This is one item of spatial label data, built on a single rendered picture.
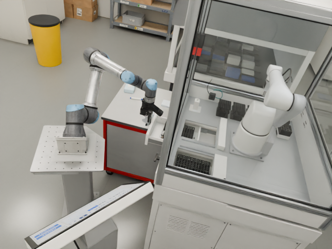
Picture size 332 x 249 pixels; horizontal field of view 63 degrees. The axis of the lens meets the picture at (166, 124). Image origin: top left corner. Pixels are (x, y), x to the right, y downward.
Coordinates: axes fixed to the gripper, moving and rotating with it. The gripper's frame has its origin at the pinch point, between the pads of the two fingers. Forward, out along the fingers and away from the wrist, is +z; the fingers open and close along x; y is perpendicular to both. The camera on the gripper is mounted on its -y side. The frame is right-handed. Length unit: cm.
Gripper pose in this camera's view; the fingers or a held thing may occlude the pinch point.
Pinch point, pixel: (149, 123)
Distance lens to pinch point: 199.7
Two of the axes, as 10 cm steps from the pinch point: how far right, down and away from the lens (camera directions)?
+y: -9.6, -2.5, 0.8
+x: -2.2, 6.0, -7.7
